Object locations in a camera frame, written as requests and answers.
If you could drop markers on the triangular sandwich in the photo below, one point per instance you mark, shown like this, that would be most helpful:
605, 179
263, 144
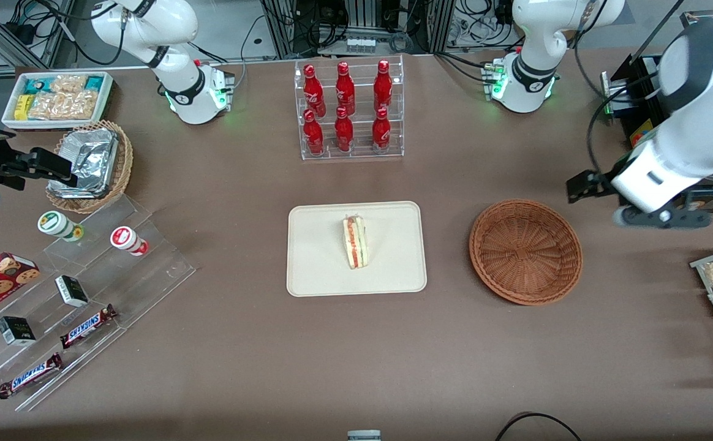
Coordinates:
356, 242

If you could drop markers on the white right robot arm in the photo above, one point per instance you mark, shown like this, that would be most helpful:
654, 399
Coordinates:
179, 24

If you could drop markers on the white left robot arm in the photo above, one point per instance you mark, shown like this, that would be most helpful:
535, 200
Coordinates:
687, 153

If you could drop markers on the light tan wicker basket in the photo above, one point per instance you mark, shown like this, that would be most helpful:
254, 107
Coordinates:
125, 165

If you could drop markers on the brown round wicker basket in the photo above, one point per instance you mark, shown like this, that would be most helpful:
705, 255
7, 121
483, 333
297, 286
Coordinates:
525, 251

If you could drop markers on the white snack tray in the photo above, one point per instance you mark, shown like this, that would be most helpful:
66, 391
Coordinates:
108, 92

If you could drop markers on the silver metal tray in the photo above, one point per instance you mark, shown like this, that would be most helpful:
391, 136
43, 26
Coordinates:
696, 18

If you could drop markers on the beige plastic tray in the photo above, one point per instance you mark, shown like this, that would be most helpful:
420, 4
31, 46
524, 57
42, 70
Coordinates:
313, 257

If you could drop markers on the stacked aluminium foil containers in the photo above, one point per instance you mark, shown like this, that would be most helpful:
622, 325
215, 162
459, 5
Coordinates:
90, 159

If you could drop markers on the green lid yogurt cup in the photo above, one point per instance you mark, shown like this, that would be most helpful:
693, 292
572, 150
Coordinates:
56, 223

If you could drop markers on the large clear cracker bag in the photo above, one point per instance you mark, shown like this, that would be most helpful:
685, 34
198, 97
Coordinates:
62, 105

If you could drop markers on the yellow snack packet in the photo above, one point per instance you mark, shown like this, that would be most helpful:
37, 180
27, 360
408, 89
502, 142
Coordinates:
22, 107

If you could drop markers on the yellow emergency stop button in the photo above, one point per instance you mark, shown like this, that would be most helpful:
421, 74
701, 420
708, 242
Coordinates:
641, 133

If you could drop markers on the teal snack packet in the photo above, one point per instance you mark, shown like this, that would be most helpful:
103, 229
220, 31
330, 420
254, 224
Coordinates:
38, 86
95, 82

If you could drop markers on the small clear cracker bag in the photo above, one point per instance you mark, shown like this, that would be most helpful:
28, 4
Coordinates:
68, 83

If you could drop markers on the black control box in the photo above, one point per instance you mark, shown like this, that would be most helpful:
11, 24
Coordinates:
641, 104

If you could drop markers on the red lid yogurt cup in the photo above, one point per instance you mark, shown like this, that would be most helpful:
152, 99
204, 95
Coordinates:
125, 239

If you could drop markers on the small black carton box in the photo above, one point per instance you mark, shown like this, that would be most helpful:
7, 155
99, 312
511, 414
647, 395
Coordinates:
72, 291
16, 331

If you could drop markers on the clear acrylic stepped stand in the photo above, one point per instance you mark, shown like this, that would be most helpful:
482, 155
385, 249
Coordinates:
142, 282

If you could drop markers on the Snickers chocolate bar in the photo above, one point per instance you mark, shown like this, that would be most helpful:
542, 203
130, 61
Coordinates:
30, 375
87, 326

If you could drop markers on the red cola bottle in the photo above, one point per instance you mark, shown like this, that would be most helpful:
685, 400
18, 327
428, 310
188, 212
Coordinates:
383, 86
381, 131
344, 133
313, 136
315, 92
345, 89

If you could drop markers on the clear acrylic bottle rack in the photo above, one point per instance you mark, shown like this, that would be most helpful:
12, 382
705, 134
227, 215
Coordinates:
362, 156

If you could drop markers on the white power strip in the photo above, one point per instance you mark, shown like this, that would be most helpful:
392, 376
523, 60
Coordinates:
362, 45

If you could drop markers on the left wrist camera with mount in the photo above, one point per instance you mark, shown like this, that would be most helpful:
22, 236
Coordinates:
663, 218

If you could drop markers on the aluminium frame structure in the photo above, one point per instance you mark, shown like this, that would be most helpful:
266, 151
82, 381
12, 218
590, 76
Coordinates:
436, 24

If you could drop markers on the grey metal bracket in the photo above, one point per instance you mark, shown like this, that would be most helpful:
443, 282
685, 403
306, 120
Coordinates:
364, 436

